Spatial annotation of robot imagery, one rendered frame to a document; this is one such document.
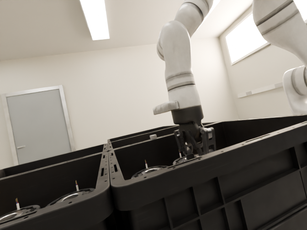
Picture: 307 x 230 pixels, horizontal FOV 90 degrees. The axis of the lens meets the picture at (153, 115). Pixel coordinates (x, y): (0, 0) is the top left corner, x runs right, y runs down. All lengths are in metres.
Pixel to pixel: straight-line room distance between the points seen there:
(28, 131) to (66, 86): 1.12
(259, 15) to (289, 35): 0.10
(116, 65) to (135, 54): 0.52
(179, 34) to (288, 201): 0.35
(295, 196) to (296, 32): 0.42
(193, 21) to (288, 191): 0.38
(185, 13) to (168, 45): 0.10
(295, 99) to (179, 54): 0.42
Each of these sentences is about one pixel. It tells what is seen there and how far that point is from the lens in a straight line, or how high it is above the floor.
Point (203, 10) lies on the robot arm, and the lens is 0.47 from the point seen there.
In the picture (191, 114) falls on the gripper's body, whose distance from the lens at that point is 0.36.
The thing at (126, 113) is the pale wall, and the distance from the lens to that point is 3.49.
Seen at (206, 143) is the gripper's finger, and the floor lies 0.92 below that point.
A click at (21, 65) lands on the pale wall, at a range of 4.18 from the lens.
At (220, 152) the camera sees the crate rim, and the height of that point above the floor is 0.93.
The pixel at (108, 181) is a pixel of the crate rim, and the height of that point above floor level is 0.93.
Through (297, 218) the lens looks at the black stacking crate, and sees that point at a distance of 0.31.
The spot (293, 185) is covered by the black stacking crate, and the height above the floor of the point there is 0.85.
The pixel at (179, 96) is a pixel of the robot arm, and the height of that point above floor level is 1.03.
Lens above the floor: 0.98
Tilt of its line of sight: 2 degrees up
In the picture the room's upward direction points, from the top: 13 degrees counter-clockwise
